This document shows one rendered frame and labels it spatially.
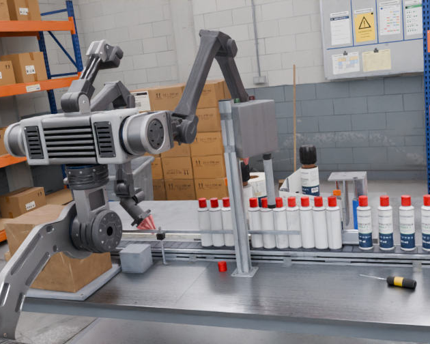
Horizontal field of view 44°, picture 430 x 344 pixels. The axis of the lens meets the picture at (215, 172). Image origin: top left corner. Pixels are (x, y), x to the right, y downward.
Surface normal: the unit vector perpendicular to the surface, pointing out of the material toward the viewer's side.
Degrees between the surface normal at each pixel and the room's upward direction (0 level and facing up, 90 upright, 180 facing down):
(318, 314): 0
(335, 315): 0
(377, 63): 89
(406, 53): 90
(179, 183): 89
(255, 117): 90
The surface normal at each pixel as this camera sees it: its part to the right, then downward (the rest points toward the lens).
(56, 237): 0.89, 0.00
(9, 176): -0.45, 0.24
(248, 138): 0.57, 0.11
